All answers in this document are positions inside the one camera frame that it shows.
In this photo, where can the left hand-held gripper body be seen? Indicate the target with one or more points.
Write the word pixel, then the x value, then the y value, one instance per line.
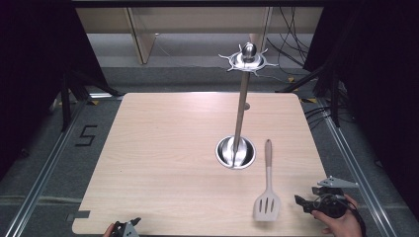
pixel 126 230

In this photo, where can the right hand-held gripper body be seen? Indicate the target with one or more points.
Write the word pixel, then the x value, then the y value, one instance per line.
pixel 331 204

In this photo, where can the steel utensil rack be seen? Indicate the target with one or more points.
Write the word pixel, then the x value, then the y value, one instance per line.
pixel 240 108

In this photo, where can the person's left hand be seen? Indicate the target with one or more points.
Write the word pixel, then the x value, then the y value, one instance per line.
pixel 108 231

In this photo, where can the person's right hand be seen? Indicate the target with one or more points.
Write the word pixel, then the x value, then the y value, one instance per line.
pixel 346 227

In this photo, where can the black metal stand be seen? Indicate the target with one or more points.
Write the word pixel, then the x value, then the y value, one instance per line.
pixel 67 102
pixel 333 98

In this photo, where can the dark curtain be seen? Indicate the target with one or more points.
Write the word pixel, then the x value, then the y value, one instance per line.
pixel 382 82
pixel 36 65

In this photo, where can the beige wooden cabinet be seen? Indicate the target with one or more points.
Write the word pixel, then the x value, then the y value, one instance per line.
pixel 141 29

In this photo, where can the aluminium floor rail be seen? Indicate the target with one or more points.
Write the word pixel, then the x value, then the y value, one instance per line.
pixel 359 177
pixel 42 177

